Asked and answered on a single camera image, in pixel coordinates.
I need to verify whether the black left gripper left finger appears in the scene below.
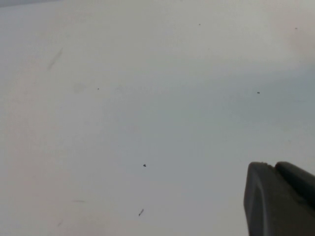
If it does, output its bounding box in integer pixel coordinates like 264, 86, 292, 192
243, 161, 315, 236

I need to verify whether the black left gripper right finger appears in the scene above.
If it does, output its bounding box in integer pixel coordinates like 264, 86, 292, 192
274, 161, 315, 200

